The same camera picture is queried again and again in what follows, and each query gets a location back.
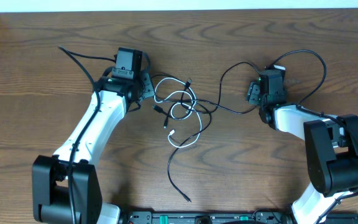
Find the white usb cable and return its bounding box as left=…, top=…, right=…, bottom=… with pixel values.
left=153, top=77, right=203, bottom=149

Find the long black usb cable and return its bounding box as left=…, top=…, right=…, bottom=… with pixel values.
left=166, top=61, right=262, bottom=203

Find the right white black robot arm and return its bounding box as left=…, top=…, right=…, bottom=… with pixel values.
left=246, top=75, right=358, bottom=223

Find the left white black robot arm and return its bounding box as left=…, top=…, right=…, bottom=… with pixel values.
left=32, top=70, right=155, bottom=223

